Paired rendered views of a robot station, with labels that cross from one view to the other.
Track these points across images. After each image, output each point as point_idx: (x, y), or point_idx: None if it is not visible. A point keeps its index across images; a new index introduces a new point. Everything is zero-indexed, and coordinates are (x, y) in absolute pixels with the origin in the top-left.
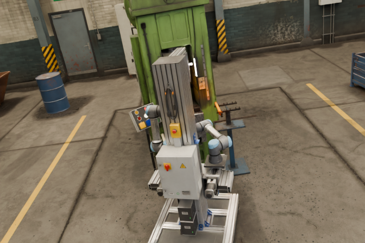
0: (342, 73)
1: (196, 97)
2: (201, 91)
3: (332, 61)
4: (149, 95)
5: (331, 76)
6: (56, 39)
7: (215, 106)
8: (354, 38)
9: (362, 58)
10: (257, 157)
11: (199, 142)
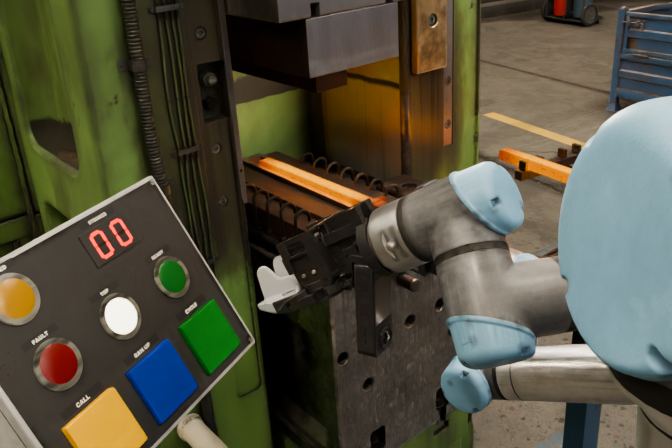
0: (548, 83)
1: (359, 140)
2: (422, 91)
3: (487, 59)
4: (39, 144)
5: (530, 92)
6: None
7: (533, 170)
8: (485, 16)
9: (658, 20)
10: (616, 409)
11: (434, 419)
